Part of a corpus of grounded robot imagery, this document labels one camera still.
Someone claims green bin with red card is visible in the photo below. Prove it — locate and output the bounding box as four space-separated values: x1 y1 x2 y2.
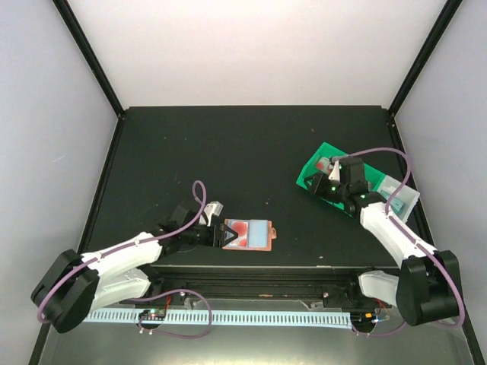
296 142 344 204

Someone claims clear white bin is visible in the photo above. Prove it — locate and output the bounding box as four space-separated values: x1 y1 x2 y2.
377 175 420 223

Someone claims black corner frame post right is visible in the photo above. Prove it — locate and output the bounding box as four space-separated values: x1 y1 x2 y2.
388 0 463 117

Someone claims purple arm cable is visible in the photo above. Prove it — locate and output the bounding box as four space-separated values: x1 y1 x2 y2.
36 180 214 338
334 147 466 338

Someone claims pink leather card holder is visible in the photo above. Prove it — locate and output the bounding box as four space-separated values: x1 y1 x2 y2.
223 219 277 252

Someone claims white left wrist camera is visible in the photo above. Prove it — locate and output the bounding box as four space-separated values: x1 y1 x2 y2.
199 202 224 227

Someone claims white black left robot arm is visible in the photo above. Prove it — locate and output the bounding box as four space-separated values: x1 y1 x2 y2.
31 202 237 333

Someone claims right controller circuit board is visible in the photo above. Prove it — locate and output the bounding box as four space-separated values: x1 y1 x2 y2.
350 311 390 326

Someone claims left controller circuit board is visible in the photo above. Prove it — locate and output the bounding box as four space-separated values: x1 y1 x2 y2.
138 309 166 321

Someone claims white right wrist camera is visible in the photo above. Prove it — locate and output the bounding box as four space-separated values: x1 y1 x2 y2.
327 157 340 183

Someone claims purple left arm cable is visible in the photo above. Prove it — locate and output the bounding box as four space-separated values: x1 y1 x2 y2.
36 180 214 338

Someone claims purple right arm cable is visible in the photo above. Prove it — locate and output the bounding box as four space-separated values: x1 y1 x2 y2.
334 147 466 338

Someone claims teal card in clear bin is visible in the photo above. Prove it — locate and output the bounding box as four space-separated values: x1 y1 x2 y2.
390 197 405 215

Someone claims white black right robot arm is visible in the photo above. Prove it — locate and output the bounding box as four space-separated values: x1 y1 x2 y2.
298 157 466 328

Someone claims green middle bin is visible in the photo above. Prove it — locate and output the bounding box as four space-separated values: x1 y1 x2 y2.
334 163 386 220

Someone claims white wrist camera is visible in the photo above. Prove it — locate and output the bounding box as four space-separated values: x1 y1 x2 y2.
199 202 224 227
327 157 340 183

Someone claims black corner frame post left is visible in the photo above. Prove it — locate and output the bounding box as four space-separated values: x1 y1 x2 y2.
53 0 124 117

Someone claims red white april card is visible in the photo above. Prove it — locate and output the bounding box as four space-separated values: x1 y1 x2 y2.
314 157 333 175

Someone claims black corner frame post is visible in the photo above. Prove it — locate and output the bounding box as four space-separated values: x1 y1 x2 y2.
388 0 463 117
53 0 124 117

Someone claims white slotted cable duct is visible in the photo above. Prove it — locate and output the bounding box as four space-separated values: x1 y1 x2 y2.
84 308 352 329

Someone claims controller circuit board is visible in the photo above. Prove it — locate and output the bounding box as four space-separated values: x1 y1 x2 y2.
138 309 166 321
350 311 390 326

